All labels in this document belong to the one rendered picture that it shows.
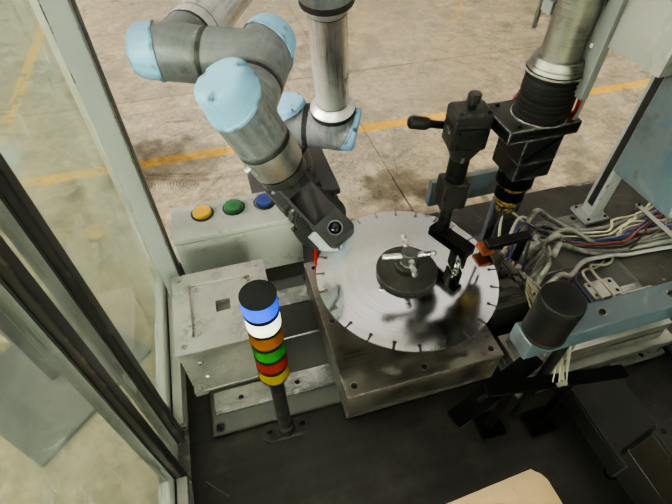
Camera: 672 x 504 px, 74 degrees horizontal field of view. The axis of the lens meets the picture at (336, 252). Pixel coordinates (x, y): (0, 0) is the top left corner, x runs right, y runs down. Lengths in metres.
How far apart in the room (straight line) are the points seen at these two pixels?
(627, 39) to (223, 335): 0.71
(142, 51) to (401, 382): 0.64
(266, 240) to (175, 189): 1.64
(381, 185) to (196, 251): 1.64
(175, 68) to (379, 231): 0.47
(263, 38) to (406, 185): 1.98
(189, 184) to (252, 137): 2.09
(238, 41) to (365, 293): 0.44
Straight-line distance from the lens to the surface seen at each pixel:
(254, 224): 1.00
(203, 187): 2.60
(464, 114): 0.67
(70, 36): 0.71
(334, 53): 1.06
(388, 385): 0.81
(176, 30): 0.68
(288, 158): 0.60
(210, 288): 0.90
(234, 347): 0.82
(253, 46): 0.62
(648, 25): 0.63
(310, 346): 0.96
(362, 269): 0.82
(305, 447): 0.88
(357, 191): 2.47
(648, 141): 0.65
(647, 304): 0.80
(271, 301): 0.53
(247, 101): 0.54
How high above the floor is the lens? 1.58
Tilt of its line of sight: 47 degrees down
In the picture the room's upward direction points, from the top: straight up
